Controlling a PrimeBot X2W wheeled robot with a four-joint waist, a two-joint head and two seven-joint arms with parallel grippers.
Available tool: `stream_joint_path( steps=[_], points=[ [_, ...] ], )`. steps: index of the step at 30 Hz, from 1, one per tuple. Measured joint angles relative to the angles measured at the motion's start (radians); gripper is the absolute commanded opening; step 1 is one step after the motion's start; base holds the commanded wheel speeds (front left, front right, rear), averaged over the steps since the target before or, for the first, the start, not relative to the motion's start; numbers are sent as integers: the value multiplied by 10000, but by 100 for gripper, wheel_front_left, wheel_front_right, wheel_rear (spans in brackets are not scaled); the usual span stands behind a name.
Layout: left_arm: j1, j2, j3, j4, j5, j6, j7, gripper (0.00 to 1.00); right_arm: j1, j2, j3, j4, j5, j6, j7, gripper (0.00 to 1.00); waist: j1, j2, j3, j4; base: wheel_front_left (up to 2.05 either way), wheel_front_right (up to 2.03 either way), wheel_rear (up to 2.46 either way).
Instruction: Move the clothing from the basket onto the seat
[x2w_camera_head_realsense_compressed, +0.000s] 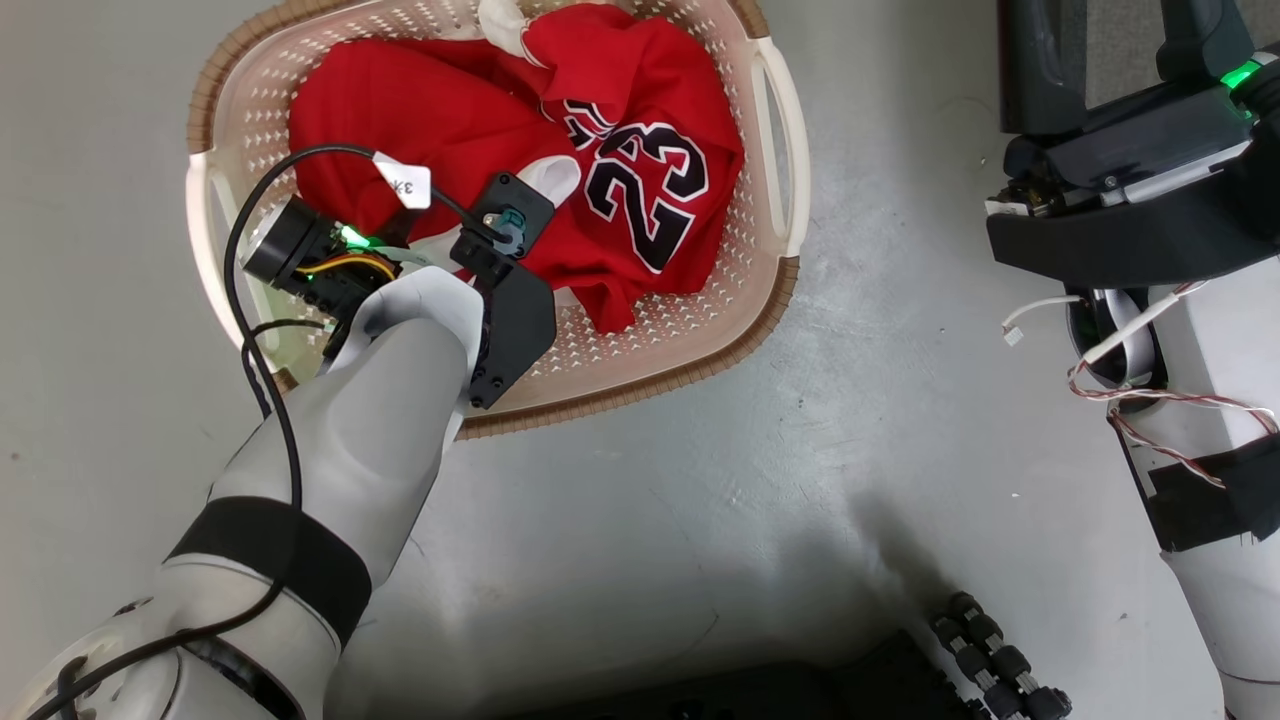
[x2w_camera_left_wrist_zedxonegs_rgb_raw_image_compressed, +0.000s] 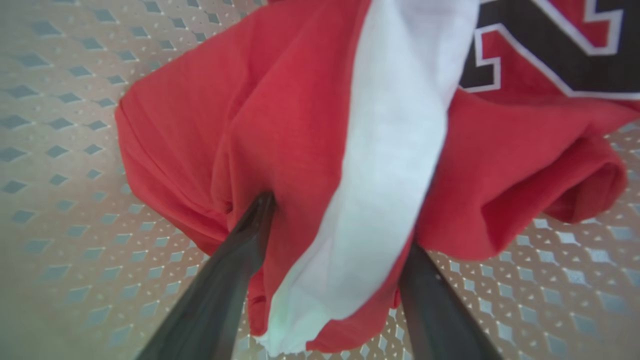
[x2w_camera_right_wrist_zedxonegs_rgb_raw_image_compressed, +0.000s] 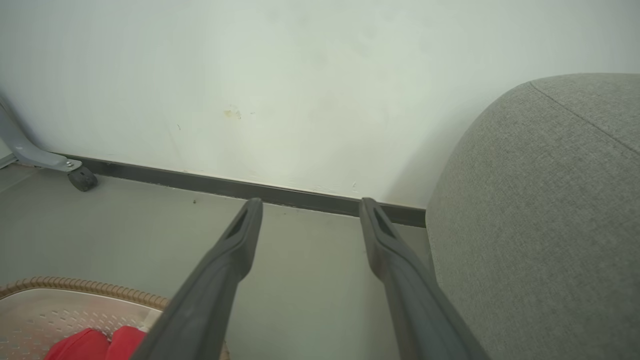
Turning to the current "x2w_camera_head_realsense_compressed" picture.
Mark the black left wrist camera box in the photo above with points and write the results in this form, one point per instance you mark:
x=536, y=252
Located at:
x=525, y=195

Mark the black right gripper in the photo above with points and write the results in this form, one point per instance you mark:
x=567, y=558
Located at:
x=1150, y=240

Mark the teal left camera connector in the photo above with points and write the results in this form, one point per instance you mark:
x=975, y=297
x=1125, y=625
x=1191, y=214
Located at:
x=511, y=228

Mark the beige plastic laundry basket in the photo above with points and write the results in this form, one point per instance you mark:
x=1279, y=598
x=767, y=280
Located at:
x=745, y=250

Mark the red number 23 jersey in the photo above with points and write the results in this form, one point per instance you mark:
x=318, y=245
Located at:
x=640, y=190

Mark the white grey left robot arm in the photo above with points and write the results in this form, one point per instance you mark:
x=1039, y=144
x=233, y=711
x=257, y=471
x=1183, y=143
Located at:
x=370, y=420

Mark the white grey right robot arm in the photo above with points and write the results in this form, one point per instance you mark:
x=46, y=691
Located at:
x=1230, y=600

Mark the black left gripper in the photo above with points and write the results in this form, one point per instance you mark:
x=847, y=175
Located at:
x=290, y=250

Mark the black grey roller wheel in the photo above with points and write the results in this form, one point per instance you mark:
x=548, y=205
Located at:
x=1000, y=660

